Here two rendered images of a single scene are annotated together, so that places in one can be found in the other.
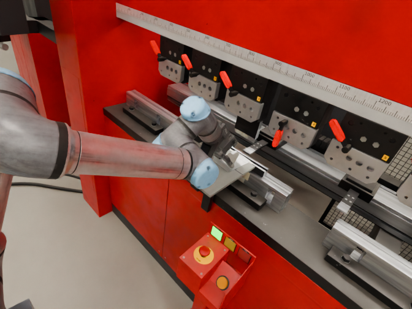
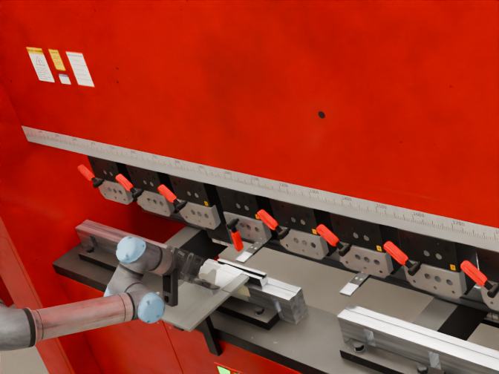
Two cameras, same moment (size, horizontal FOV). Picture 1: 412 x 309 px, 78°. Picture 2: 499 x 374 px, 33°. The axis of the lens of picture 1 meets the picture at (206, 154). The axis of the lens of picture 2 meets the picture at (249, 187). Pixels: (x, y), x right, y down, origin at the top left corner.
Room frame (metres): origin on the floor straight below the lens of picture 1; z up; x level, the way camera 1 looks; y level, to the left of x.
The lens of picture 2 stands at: (-1.22, -0.71, 2.45)
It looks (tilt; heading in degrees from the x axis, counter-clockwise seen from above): 29 degrees down; 12
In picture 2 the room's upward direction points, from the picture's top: 16 degrees counter-clockwise
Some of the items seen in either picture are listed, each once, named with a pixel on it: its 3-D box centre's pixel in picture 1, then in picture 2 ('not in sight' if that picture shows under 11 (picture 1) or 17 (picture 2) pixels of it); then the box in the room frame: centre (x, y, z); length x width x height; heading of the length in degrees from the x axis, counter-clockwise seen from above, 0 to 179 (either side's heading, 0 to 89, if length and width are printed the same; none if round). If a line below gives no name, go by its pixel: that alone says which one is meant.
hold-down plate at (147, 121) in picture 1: (142, 119); (109, 261); (1.20, 0.37, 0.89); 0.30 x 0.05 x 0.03; 53
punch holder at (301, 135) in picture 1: (300, 115); (251, 208); (0.77, -0.28, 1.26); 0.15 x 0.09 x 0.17; 53
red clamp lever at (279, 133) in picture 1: (279, 133); (237, 234); (0.74, -0.22, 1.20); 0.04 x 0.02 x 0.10; 143
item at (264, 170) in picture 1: (245, 160); (240, 272); (0.86, -0.16, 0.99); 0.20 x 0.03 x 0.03; 53
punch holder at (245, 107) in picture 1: (250, 92); (202, 195); (0.90, -0.12, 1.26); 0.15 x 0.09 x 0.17; 53
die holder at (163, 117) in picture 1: (156, 115); (126, 248); (1.22, 0.30, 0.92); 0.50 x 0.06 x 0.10; 53
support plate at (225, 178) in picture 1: (216, 167); (199, 295); (0.76, -0.05, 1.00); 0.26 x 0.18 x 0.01; 143
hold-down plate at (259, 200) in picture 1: (233, 184); (237, 308); (0.81, -0.13, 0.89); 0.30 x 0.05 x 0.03; 53
